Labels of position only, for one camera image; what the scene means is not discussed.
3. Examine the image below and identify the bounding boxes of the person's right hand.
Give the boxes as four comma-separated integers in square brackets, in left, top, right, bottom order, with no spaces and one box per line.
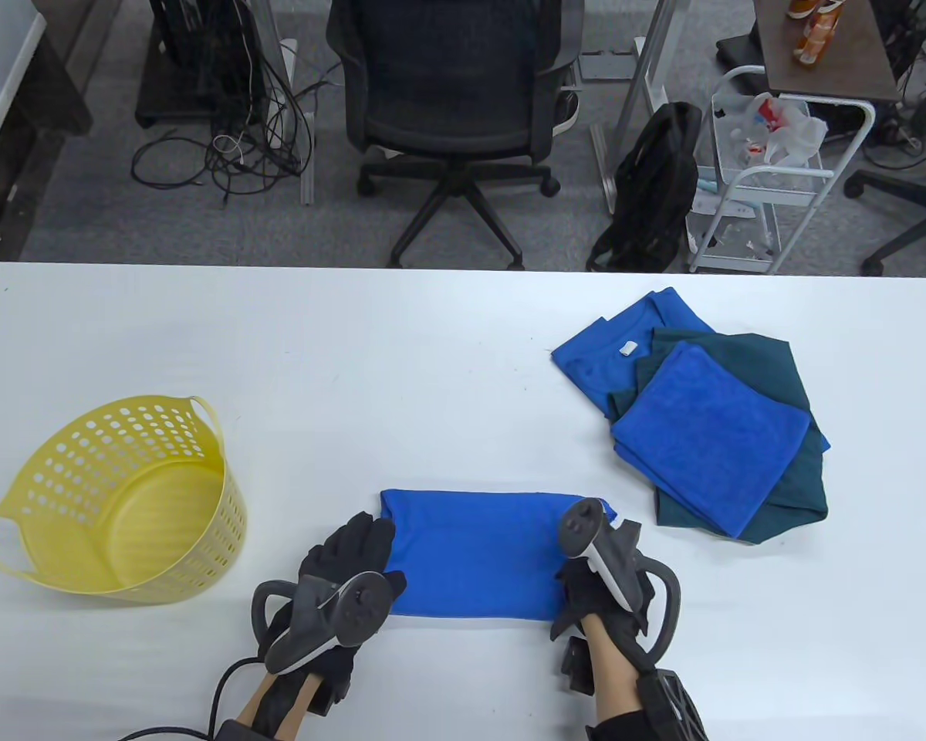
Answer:
[549,552,658,672]

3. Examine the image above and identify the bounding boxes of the person's left hand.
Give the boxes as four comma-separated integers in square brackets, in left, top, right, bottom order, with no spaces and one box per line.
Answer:
[278,512,408,697]

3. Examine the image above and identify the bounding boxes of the blue towel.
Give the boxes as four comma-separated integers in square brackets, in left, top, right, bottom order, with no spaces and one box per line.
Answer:
[611,342,813,540]
[378,489,620,623]

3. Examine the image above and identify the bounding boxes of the yellow perforated laundry basket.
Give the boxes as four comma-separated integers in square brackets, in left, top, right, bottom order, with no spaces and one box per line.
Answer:
[0,395,248,604]

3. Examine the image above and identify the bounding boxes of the blue t-shirt clothes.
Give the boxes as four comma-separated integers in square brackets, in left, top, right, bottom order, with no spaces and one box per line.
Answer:
[550,287,832,456]

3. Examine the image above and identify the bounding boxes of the teal shorts clothes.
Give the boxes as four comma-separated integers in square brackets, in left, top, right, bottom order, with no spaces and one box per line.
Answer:
[608,328,830,545]

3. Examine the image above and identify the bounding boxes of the person's right forearm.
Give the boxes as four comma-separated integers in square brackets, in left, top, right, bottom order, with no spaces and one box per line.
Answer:
[584,617,643,726]

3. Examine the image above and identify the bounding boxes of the person's left forearm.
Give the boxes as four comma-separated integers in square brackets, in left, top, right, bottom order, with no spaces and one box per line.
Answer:
[239,670,319,730]

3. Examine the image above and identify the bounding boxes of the grey white handheld controller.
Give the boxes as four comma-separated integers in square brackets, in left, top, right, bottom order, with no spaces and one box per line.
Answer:
[251,571,394,676]
[559,499,682,666]

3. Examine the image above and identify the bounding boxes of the white desk leg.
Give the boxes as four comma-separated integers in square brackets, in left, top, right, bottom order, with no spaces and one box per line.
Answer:
[280,39,319,205]

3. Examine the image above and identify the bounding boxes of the black backpack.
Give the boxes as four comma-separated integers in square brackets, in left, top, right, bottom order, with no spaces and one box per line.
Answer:
[586,100,703,272]

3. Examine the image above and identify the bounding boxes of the black mesh office chair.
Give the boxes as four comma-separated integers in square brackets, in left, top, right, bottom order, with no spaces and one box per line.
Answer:
[326,0,586,271]

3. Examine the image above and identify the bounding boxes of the white metal utility cart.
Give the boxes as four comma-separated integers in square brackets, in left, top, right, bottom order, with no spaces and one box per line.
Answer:
[687,66,877,275]

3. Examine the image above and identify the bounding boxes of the black computer cabinet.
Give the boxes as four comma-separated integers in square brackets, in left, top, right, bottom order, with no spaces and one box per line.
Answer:
[135,0,267,128]

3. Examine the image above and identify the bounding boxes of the white plastic bag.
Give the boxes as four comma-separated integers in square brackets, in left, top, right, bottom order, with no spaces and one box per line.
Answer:
[714,91,828,167]

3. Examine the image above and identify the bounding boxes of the black swivel chair base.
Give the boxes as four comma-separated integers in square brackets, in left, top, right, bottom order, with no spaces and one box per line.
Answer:
[845,73,926,277]

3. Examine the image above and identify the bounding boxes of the silver metal desk leg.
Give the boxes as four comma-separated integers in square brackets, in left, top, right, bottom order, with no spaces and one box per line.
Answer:
[590,0,678,213]

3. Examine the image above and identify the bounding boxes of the grey desk foot plate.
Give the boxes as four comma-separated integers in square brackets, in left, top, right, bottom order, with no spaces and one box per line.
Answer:
[579,50,638,83]

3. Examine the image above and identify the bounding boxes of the dark wooden desk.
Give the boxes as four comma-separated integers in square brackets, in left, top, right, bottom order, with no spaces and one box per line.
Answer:
[0,0,93,259]

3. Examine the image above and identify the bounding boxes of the brown side table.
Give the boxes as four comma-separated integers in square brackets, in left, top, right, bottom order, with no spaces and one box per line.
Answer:
[752,0,900,103]

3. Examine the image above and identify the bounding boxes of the black glove bracket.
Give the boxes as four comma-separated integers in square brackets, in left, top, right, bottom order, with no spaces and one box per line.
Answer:
[313,672,357,716]
[562,637,596,695]

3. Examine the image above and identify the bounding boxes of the black strapped wrist camera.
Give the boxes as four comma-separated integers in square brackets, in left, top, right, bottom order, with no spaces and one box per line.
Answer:
[586,668,711,741]

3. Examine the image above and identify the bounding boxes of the black box wrist camera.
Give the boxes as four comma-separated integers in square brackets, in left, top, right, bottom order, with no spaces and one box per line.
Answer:
[216,719,280,741]

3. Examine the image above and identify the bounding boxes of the tangled black cable bundle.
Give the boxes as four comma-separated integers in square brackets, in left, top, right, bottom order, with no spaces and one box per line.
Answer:
[131,0,319,205]

